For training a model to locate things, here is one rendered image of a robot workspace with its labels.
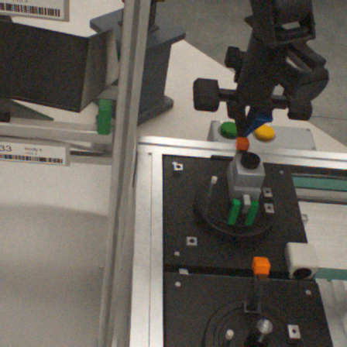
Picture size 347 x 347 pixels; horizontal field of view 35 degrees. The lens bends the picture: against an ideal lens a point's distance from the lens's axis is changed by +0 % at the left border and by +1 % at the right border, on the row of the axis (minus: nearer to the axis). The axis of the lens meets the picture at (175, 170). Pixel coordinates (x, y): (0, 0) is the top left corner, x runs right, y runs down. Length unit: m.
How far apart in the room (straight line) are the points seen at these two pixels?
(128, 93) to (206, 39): 2.75
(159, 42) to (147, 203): 0.35
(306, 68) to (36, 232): 0.55
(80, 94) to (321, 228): 0.62
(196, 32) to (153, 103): 2.07
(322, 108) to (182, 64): 1.59
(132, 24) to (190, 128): 0.80
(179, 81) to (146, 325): 0.73
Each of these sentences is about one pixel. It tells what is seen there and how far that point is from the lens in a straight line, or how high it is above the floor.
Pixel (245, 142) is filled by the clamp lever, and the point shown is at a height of 1.08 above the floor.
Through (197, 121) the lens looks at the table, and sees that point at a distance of 1.26.
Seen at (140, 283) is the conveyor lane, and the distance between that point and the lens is 0.83.
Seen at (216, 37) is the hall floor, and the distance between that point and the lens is 3.27.
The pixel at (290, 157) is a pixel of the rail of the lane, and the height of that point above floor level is 0.96.
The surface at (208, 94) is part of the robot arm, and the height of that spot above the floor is 1.16.
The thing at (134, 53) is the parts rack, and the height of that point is 1.40.
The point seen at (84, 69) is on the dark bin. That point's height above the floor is 1.34.
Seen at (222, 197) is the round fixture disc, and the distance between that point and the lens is 0.92.
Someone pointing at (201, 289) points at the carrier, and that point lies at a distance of 0.83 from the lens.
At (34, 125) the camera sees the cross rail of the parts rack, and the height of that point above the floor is 1.31.
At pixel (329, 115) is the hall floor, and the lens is 2.91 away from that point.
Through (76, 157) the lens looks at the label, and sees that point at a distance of 0.78.
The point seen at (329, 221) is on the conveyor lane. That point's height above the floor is 0.92.
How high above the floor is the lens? 1.66
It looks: 45 degrees down
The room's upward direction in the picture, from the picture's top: 11 degrees clockwise
